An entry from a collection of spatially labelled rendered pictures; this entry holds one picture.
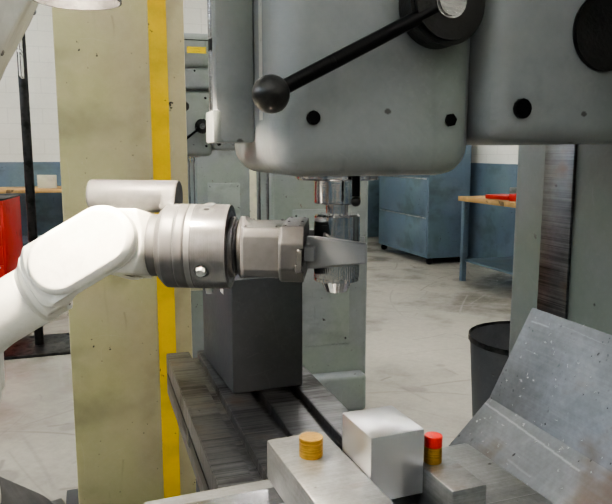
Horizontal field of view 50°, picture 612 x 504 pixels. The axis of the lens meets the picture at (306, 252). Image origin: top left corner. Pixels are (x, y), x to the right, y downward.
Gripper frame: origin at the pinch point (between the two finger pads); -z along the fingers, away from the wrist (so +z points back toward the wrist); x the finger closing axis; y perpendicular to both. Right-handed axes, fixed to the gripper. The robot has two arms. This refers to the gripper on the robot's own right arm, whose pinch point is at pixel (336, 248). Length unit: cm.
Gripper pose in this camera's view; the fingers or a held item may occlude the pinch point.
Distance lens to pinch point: 68.8
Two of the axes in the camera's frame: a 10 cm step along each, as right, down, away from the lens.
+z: -10.0, -0.2, 0.5
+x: 0.5, -1.5, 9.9
